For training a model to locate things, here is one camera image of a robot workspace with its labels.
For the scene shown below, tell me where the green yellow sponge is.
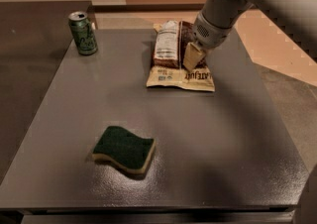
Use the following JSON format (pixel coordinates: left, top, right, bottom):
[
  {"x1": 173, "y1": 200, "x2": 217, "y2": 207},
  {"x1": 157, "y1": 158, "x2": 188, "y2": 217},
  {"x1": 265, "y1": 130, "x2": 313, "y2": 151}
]
[{"x1": 92, "y1": 126, "x2": 156, "y2": 174}]

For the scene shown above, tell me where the green soda can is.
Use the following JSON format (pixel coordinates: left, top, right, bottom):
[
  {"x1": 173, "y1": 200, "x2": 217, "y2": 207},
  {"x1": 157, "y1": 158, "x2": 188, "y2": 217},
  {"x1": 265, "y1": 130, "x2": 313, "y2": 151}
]
[{"x1": 68, "y1": 11, "x2": 98, "y2": 56}]

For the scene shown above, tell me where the brown chip bag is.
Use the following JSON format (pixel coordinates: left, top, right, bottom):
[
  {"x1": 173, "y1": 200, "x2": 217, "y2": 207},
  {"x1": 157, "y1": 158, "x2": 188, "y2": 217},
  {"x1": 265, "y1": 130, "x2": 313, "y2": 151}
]
[{"x1": 147, "y1": 21, "x2": 215, "y2": 92}]

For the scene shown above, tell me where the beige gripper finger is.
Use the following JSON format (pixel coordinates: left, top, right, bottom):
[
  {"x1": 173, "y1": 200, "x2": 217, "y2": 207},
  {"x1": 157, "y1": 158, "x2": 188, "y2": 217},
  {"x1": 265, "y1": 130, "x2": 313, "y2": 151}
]
[{"x1": 183, "y1": 42, "x2": 206, "y2": 71}]

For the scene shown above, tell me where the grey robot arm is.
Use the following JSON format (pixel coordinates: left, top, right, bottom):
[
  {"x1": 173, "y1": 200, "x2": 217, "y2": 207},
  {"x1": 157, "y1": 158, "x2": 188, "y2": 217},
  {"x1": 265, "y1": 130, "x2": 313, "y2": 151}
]
[{"x1": 183, "y1": 0, "x2": 317, "y2": 71}]

